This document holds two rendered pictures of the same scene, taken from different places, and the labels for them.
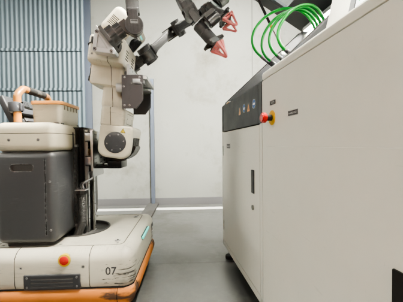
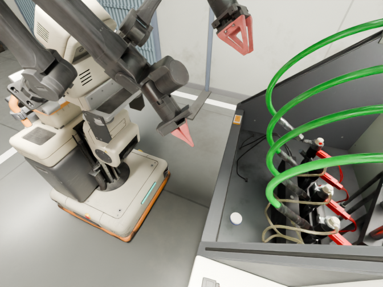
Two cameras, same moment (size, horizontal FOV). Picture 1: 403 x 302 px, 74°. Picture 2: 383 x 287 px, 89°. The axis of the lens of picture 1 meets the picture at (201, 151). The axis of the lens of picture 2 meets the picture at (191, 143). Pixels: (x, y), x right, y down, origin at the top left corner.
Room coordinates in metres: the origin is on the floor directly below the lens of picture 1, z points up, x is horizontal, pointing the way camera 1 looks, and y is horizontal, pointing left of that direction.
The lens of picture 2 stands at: (0.91, -0.28, 1.52)
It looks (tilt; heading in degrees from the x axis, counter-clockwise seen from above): 47 degrees down; 26
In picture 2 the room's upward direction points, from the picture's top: straight up
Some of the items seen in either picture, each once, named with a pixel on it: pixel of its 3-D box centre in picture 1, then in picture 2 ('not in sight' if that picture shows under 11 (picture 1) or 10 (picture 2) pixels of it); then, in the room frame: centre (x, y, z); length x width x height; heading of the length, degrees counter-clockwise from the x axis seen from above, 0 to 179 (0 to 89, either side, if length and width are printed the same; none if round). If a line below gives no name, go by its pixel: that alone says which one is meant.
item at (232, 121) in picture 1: (240, 112); (225, 169); (1.39, -0.20, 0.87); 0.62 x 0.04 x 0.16; 8
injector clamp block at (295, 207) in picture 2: not in sight; (293, 210); (1.30, -0.46, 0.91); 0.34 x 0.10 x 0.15; 8
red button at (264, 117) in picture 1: (266, 117); not in sight; (0.94, -0.23, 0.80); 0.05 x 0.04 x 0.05; 8
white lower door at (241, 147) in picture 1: (238, 195); not in sight; (1.39, -0.19, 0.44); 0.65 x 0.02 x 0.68; 8
